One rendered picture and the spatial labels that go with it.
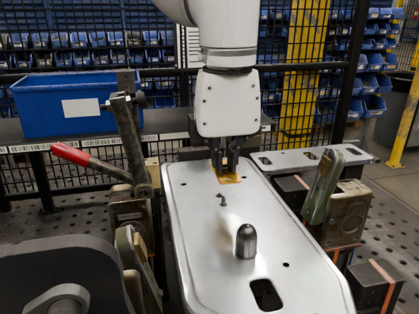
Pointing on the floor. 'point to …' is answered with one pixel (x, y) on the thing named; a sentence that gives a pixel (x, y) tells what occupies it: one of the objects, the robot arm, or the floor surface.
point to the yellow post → (302, 75)
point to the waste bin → (393, 108)
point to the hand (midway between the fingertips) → (224, 159)
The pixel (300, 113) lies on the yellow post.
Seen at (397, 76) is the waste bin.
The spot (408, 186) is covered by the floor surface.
